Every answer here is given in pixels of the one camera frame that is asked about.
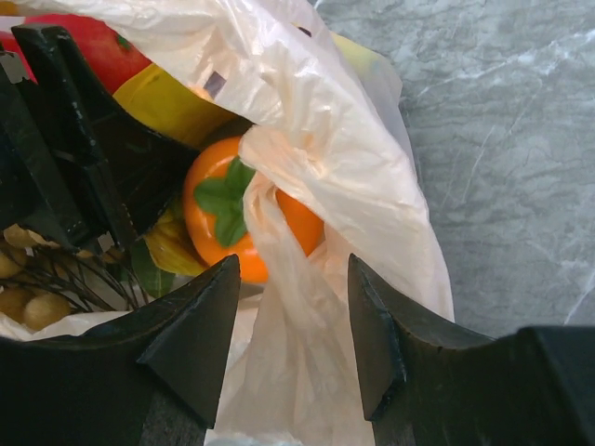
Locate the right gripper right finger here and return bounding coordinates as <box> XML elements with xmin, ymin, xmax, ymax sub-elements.
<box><xmin>348</xmin><ymin>256</ymin><xmax>594</xmax><ymax>445</ymax></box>

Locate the orange persimmon with green calyx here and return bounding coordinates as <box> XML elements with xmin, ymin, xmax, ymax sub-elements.
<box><xmin>182</xmin><ymin>136</ymin><xmax>325</xmax><ymax>284</ymax></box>

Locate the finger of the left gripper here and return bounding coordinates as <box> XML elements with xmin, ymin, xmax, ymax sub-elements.
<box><xmin>1</xmin><ymin>50</ymin><xmax>115</xmax><ymax>254</ymax></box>
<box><xmin>12</xmin><ymin>25</ymin><xmax>196</xmax><ymax>246</ymax></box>

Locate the brown longan bunch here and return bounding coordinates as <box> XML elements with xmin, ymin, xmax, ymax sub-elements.
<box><xmin>1</xmin><ymin>224</ymin><xmax>149</xmax><ymax>332</ymax></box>

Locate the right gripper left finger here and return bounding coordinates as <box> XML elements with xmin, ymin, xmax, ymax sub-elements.
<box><xmin>1</xmin><ymin>256</ymin><xmax>241</xmax><ymax>445</ymax></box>

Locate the red apple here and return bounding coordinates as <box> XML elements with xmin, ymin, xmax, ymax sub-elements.
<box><xmin>24</xmin><ymin>14</ymin><xmax>151</xmax><ymax>94</ymax></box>

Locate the yellow banana bunch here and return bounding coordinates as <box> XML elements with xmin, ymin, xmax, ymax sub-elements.
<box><xmin>113</xmin><ymin>64</ymin><xmax>237</xmax><ymax>277</ymax></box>

